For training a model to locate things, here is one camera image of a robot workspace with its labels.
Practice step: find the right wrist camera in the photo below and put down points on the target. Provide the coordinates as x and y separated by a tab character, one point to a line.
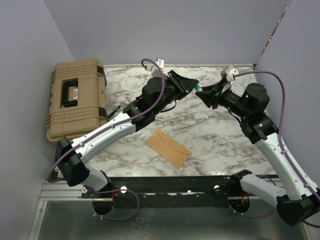
228	74

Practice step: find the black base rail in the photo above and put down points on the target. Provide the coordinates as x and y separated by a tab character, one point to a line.
171	192

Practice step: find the aluminium frame rail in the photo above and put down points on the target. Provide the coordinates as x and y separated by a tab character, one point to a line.
60	191

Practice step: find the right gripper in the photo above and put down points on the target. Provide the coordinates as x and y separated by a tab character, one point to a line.
211	94

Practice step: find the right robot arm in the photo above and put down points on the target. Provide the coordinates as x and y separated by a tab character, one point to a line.
296	200

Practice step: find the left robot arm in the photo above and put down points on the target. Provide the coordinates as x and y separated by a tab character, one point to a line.
72	156

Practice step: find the green black pen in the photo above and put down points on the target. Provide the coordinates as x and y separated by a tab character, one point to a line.
114	111

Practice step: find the green white glue stick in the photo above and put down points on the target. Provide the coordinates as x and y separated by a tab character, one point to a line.
198	88

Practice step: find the tan plastic tool case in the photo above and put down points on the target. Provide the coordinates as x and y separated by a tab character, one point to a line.
78	99

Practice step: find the brown paper envelope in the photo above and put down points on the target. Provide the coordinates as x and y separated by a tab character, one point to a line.
168	148

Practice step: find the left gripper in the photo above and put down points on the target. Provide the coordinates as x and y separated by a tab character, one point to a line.
183	87

